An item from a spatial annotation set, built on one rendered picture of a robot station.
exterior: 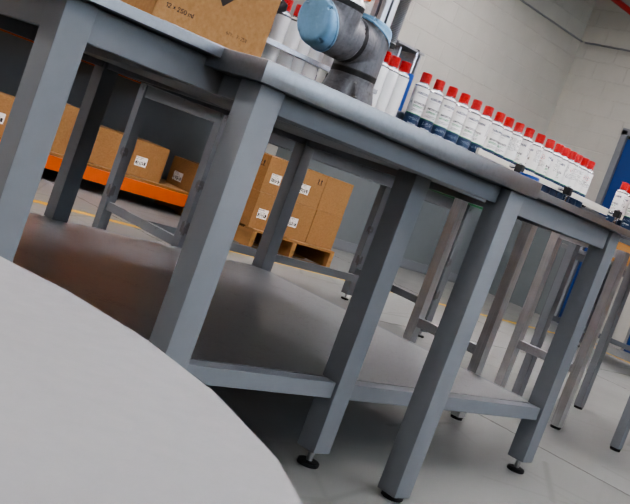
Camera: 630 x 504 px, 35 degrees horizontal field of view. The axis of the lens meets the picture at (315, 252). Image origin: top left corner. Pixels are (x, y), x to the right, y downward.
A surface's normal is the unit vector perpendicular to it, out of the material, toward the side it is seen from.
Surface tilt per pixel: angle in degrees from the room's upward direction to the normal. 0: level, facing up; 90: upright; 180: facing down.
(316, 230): 90
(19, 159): 90
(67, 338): 0
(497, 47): 90
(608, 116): 90
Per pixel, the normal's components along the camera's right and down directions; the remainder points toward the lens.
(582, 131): -0.68, -0.18
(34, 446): 0.34, -0.94
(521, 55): 0.65, 0.30
